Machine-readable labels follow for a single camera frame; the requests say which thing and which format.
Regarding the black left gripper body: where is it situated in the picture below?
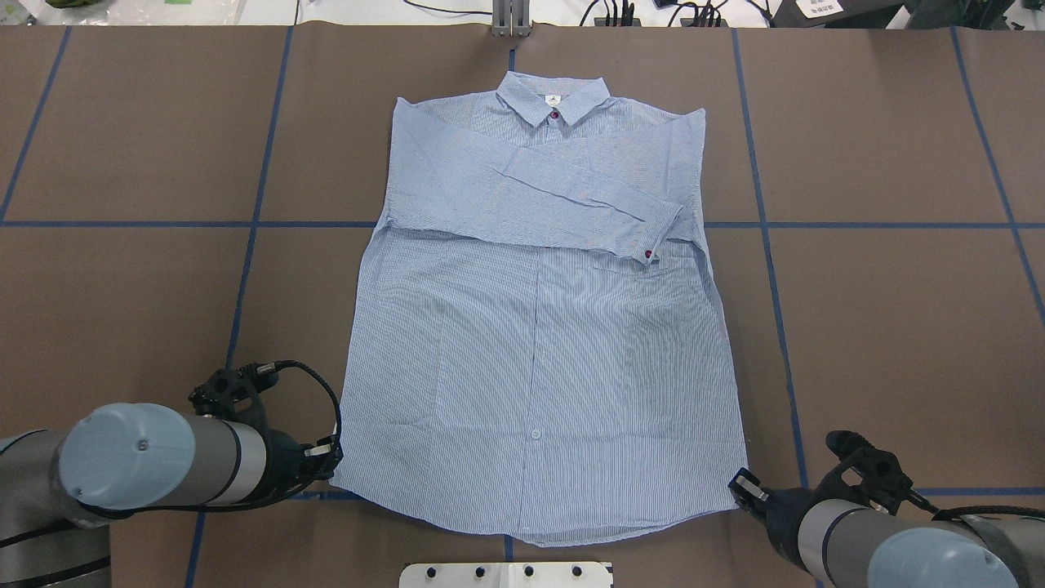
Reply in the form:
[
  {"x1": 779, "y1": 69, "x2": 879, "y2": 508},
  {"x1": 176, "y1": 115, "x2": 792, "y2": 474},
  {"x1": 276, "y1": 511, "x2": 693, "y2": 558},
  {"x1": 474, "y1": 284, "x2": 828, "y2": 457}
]
[{"x1": 261, "y1": 430, "x2": 344, "y2": 499}]

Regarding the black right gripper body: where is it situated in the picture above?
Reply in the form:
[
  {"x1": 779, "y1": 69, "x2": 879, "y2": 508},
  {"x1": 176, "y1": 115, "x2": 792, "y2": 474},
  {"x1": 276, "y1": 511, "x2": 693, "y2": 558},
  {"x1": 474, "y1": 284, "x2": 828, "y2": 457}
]
[{"x1": 728, "y1": 468, "x2": 813, "y2": 564}]

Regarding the light blue striped shirt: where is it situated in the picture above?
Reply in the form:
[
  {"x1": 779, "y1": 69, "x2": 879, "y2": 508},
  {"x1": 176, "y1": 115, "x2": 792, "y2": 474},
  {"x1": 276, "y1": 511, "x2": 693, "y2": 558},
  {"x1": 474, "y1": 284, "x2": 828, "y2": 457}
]
[{"x1": 330, "y1": 72, "x2": 748, "y2": 547}]

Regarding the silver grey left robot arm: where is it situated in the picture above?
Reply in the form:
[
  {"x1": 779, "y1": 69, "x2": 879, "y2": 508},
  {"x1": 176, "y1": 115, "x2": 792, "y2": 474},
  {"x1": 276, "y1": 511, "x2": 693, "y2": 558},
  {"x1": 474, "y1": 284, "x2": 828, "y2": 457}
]
[{"x1": 2, "y1": 403, "x2": 342, "y2": 587}]

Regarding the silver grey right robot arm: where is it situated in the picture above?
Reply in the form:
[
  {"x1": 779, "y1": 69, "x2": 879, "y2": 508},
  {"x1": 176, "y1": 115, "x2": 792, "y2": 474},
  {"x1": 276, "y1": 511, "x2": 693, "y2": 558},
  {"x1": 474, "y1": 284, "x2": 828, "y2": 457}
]
[{"x1": 728, "y1": 469, "x2": 1044, "y2": 587}]

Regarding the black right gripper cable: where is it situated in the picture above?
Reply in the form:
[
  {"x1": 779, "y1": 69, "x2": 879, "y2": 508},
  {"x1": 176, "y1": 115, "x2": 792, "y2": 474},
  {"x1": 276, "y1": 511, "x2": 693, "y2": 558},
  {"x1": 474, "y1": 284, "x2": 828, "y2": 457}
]
[{"x1": 825, "y1": 430, "x2": 1045, "y2": 523}]

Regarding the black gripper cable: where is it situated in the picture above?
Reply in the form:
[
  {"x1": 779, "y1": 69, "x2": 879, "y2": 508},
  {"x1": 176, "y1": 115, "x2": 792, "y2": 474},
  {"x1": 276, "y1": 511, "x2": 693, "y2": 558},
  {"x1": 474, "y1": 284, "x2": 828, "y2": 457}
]
[
  {"x1": 825, "y1": 430, "x2": 1045, "y2": 523},
  {"x1": 188, "y1": 360, "x2": 344, "y2": 511}
]

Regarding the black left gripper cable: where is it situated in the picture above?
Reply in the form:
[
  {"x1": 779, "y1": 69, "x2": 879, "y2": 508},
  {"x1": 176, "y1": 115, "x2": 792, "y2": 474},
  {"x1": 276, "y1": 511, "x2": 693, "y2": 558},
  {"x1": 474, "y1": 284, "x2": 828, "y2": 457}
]
[{"x1": 188, "y1": 360, "x2": 344, "y2": 511}]

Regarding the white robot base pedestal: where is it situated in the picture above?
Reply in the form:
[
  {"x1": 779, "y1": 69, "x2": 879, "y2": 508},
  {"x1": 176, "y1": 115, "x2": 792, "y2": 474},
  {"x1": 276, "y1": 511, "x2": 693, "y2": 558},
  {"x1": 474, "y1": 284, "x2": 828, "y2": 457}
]
[{"x1": 398, "y1": 561, "x2": 616, "y2": 587}]

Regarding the aluminium frame post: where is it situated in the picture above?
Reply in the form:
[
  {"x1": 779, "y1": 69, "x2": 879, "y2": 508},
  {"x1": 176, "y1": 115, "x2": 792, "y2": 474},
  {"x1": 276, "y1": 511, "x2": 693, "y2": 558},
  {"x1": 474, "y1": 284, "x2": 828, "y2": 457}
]
[{"x1": 491, "y1": 0, "x2": 532, "y2": 38}]

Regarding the black cable bundle on floor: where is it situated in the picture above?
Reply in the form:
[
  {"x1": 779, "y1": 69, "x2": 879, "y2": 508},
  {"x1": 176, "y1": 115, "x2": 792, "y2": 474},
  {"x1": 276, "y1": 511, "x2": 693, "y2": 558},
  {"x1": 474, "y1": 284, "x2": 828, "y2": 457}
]
[{"x1": 404, "y1": 0, "x2": 776, "y2": 29}]

